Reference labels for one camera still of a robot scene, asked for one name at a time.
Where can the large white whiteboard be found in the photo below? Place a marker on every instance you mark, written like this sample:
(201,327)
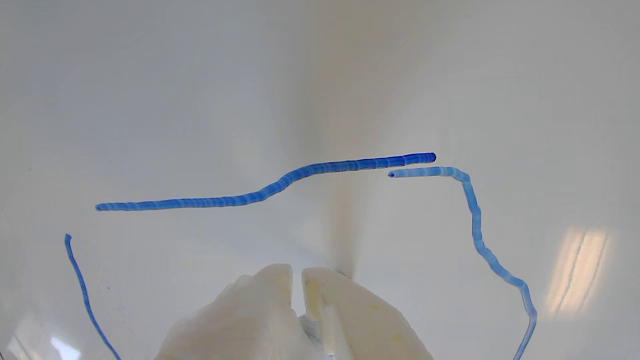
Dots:
(350,100)

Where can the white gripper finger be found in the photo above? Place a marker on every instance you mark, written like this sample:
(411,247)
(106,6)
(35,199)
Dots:
(360,320)
(250,315)

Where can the white blue marker pen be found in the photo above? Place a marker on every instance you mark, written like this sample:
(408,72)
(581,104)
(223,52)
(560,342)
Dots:
(311,334)

